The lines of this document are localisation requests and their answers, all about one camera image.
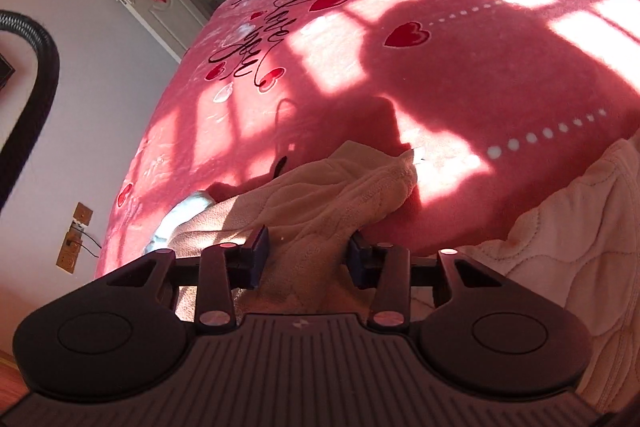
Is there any black corrugated hose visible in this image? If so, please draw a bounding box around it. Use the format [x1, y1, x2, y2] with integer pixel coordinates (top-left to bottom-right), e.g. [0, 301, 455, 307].
[0, 9, 61, 212]

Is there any light blue quilted jacket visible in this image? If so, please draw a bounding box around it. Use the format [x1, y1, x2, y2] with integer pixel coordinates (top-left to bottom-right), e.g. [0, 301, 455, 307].
[147, 191, 216, 255]

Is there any gold wall socket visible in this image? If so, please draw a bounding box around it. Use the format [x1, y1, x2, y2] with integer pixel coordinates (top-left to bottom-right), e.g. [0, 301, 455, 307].
[56, 232, 84, 275]
[72, 202, 94, 228]

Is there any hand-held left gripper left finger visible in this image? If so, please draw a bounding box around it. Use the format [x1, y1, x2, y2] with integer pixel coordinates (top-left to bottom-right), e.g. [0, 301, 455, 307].
[102, 225, 271, 335]

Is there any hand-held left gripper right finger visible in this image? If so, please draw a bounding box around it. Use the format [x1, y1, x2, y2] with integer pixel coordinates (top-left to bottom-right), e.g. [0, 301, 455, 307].
[346, 232, 501, 335]

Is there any red heart print blanket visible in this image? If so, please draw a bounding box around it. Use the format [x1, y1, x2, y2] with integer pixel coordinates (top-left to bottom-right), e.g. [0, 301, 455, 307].
[95, 0, 640, 280]

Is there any black wall television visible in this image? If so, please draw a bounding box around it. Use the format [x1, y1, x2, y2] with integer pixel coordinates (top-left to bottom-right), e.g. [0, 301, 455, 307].
[0, 53, 15, 92]

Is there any pink quilted garment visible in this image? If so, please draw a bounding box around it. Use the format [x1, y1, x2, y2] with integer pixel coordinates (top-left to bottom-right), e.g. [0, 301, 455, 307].
[145, 139, 640, 414]

